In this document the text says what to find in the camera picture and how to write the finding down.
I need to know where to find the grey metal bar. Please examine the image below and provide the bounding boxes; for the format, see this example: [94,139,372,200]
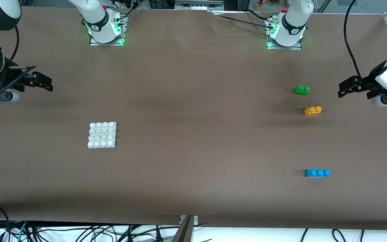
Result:
[172,215,195,242]

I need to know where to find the teal floor cable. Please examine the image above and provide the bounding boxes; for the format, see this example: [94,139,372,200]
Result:
[16,221,30,242]

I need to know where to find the green two-stud block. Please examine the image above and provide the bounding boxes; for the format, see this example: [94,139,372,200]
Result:
[293,85,311,96]

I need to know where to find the small silver clamp plate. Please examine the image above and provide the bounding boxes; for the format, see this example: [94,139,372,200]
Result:
[179,215,199,225]

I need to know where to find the blue three-stud block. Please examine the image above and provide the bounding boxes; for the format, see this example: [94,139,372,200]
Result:
[304,169,332,178]

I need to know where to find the white power strip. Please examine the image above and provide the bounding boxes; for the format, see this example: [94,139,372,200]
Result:
[174,0,225,11]

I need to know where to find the orange red plastic parts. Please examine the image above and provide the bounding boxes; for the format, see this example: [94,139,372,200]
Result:
[256,0,283,8]

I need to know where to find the yellow two-stud block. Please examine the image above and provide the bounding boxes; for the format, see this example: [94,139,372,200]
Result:
[304,106,322,117]

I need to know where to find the black base power cable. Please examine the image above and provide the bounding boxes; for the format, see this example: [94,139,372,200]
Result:
[119,7,144,24]
[214,13,275,27]
[245,9,274,21]

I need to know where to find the brown paper table cover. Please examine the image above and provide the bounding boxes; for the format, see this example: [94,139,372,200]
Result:
[0,6,387,231]

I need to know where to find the white studded base plate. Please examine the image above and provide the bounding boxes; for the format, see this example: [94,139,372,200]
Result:
[87,121,117,149]

